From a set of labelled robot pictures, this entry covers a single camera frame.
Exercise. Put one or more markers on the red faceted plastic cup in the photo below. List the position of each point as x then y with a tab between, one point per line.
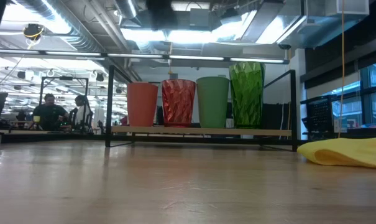
178	102

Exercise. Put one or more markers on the green matte cup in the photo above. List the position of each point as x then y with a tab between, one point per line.
212	102

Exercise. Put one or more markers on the orange matte cup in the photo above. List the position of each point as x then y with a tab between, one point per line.
142	104

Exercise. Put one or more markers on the green faceted plastic cup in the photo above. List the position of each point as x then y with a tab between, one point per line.
247	93

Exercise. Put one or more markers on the overhead light bar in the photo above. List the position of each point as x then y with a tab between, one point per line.
138	55

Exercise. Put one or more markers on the black cabinet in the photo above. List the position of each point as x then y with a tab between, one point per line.
276	116

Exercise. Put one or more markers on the person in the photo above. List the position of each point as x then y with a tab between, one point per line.
49	113
80	109

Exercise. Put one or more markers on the black mesh crate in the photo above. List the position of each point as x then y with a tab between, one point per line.
319	115

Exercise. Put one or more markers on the white sign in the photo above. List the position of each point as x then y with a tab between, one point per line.
340	125

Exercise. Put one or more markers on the yellow cloth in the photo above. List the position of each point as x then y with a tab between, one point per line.
346	152

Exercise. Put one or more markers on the yellow black ceiling reel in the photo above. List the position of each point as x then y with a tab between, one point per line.
33	31

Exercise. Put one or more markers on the silver round air duct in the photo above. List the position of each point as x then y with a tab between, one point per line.
127	7

